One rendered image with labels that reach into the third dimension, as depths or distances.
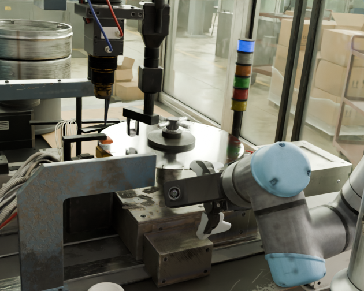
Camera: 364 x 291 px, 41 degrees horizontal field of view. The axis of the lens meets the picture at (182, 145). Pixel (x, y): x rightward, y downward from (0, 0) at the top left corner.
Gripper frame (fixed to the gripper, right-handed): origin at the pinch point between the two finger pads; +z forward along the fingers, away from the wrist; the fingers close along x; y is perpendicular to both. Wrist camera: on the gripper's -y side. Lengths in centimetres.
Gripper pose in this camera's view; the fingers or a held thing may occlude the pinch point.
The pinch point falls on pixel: (192, 200)
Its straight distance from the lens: 97.3
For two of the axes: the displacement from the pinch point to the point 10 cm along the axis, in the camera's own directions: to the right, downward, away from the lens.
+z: -2.9, 2.3, 9.3
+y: 9.5, -0.3, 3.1
